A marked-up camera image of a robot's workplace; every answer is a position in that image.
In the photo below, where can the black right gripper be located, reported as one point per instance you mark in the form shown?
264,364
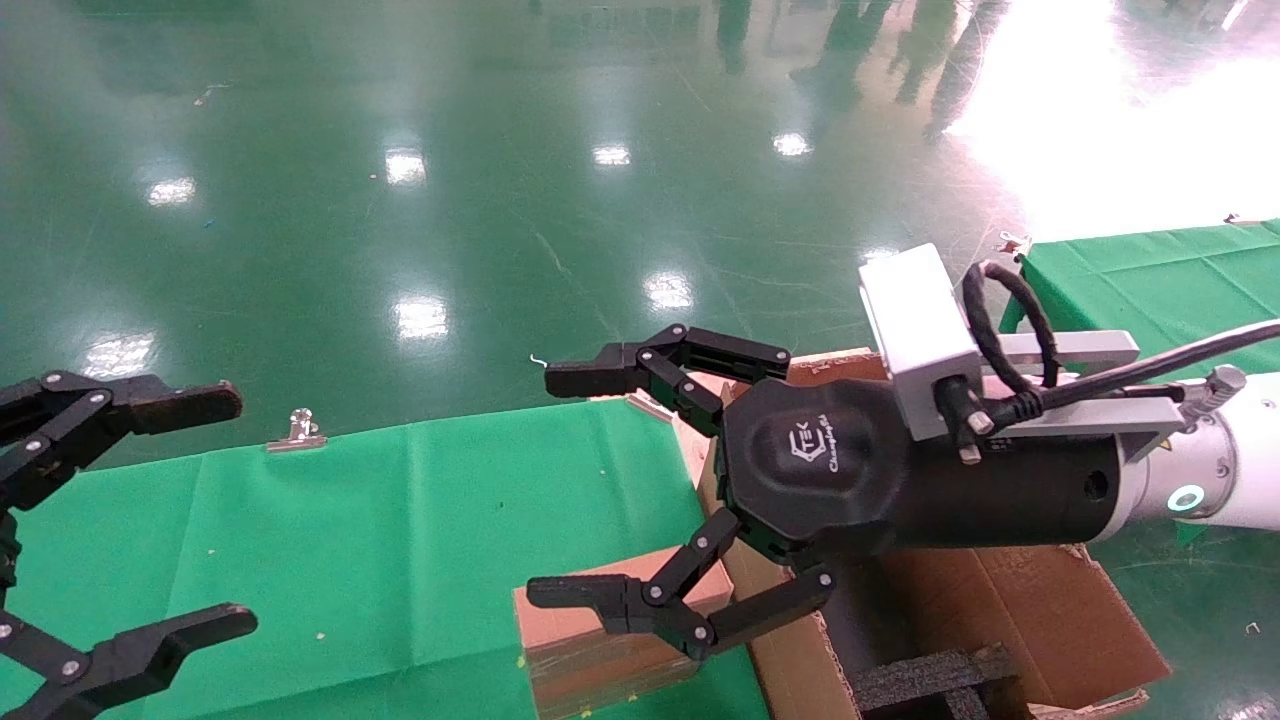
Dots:
800,470

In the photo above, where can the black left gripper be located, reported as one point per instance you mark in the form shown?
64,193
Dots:
8,550

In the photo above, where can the small brown cardboard box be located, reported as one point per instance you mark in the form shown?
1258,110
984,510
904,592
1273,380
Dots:
580,670

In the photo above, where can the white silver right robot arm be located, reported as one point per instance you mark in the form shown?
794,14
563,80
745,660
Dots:
1250,460

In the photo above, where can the large open cardboard carton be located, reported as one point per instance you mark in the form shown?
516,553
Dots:
1050,620

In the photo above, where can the large green tablecloth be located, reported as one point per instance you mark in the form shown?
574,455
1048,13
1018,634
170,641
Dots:
400,550

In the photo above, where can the black foam insert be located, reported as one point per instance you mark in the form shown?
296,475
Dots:
920,680

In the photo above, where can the red silver binder clip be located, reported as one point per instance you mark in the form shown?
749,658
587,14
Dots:
1012,244

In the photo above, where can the green tablecloth with clips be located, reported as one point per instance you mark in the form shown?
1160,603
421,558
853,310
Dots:
1150,280

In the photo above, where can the silver camera mount bracket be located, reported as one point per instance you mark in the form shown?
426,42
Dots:
1080,350

